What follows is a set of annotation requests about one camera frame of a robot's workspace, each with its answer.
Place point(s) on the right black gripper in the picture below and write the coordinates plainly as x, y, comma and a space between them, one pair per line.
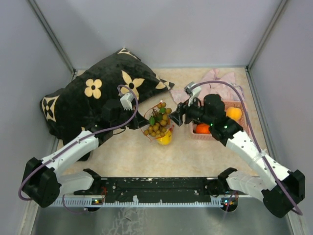
182, 108

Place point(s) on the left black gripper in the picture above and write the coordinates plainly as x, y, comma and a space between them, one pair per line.
136, 124

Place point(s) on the brown longan bunch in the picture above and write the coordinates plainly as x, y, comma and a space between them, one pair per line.
158, 121

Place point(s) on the clear zip top bag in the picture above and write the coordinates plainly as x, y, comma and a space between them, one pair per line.
160, 127

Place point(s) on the yellow lemon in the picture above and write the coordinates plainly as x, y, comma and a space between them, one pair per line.
166, 139

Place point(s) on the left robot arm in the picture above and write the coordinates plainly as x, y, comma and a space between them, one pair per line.
43, 179

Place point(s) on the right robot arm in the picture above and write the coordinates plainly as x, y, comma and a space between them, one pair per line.
279, 188

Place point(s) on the black floral pillow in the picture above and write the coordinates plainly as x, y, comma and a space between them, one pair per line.
69, 110

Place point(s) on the pink crumpled cloth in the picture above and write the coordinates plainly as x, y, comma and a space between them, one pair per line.
225, 92

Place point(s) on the yellow orange fruit right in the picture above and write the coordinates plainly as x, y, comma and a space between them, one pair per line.
234, 113

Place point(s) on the pink plastic basket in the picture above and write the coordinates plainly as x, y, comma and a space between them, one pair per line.
228, 103

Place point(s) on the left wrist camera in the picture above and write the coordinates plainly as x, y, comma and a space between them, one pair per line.
126, 101

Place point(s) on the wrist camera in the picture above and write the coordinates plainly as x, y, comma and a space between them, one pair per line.
126, 101
193, 90

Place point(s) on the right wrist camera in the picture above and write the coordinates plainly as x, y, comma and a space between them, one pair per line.
193, 90

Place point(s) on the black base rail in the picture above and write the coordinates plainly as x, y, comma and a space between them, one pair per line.
161, 192

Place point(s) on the aluminium frame post left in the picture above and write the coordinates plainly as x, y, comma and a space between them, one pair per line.
52, 36

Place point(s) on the aluminium frame post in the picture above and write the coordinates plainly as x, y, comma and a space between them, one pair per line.
52, 36
277, 14

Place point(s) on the aluminium frame post right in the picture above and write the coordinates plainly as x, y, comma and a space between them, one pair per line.
277, 14

